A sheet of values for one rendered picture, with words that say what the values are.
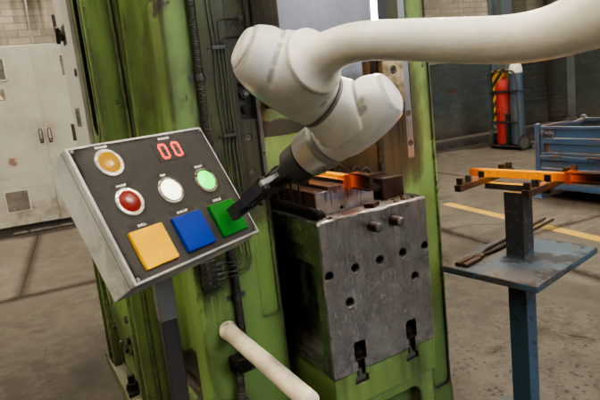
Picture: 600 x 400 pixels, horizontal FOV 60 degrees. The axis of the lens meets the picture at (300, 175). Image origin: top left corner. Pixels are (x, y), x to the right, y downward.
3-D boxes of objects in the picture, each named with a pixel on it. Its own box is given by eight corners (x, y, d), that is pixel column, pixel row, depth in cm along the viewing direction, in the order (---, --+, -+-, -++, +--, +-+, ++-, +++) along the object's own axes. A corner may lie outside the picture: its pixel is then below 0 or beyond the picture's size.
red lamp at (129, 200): (145, 211, 96) (142, 188, 96) (120, 216, 94) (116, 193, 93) (142, 209, 99) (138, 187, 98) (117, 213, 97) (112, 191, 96)
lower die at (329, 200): (374, 202, 151) (371, 173, 150) (316, 217, 141) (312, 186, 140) (300, 187, 187) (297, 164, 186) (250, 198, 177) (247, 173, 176)
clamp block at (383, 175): (405, 194, 157) (404, 173, 156) (383, 200, 153) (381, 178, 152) (379, 190, 167) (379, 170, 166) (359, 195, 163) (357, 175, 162)
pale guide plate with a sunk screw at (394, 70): (406, 101, 170) (402, 48, 167) (385, 104, 165) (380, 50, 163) (402, 102, 172) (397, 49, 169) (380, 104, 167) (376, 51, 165)
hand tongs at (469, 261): (543, 219, 198) (543, 216, 198) (554, 220, 195) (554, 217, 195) (454, 265, 160) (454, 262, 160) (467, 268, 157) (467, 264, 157)
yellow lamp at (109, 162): (125, 172, 98) (121, 149, 97) (99, 176, 95) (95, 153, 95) (121, 170, 100) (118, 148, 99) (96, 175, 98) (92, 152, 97)
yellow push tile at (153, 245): (180, 255, 97) (161, 221, 98) (148, 269, 91) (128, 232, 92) (175, 259, 98) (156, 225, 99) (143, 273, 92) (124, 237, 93)
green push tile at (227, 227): (248, 227, 113) (232, 197, 114) (225, 237, 107) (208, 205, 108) (243, 230, 114) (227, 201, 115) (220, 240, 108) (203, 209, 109)
